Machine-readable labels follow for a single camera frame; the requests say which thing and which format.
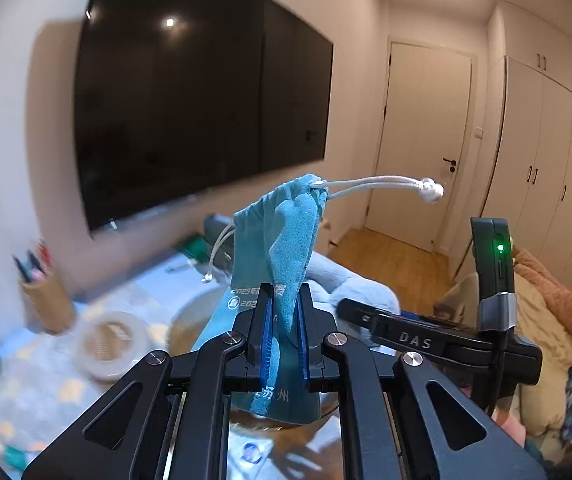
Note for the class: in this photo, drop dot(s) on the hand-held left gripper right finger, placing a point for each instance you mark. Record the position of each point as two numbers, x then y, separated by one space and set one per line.
305 340

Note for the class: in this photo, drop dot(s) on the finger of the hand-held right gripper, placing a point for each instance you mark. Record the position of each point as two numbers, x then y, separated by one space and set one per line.
361 314

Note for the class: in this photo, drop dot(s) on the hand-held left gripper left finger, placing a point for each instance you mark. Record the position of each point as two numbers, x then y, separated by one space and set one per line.
266 340

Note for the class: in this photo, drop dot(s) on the grey-blue plush toy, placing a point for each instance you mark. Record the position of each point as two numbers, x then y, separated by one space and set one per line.
346 280

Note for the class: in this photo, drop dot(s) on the beige bed blanket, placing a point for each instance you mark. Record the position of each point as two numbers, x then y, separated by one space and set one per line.
551 320

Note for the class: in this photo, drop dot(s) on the green box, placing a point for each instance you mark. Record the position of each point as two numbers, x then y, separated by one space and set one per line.
190 247

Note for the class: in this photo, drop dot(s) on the roll of tape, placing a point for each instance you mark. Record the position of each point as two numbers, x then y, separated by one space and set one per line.
110 345

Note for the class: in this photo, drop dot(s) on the white wardrobe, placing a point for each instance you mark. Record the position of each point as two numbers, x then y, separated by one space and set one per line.
551 160

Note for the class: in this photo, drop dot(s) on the white door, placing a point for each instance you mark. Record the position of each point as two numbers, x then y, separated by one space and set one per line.
421 150

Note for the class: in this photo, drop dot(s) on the beige pen holder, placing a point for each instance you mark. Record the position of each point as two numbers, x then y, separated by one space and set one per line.
48 300

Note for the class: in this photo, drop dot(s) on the bunch of pens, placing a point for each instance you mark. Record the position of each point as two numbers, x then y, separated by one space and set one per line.
33 260

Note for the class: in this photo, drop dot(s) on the black television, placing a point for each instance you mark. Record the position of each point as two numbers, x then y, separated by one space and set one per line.
190 85

